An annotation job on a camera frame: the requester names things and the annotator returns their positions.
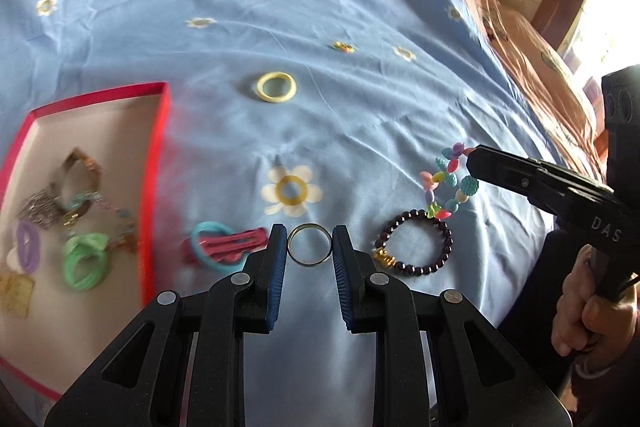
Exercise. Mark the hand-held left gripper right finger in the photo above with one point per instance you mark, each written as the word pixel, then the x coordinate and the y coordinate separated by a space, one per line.
pixel 344 279

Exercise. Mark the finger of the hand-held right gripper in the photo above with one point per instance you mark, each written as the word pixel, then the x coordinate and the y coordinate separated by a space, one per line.
pixel 505 172

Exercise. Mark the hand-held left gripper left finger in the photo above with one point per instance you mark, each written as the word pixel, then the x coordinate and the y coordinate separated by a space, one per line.
pixel 276 279

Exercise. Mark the pink hair clip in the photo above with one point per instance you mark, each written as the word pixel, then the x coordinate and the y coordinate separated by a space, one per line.
pixel 235 241

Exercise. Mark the red cardboard box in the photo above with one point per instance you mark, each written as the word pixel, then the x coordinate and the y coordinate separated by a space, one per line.
pixel 125 132

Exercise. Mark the brown bangle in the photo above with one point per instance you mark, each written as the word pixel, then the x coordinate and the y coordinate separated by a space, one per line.
pixel 87 167

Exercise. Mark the yellow square pendant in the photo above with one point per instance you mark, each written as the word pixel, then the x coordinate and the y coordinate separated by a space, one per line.
pixel 17 297

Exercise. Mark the person's right hand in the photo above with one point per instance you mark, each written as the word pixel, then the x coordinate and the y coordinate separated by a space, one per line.
pixel 575 307

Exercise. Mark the pink printed blanket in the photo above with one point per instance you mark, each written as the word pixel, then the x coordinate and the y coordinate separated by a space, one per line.
pixel 525 47

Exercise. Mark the person's dark clothing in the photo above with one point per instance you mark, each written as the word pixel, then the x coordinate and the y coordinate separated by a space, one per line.
pixel 540 307

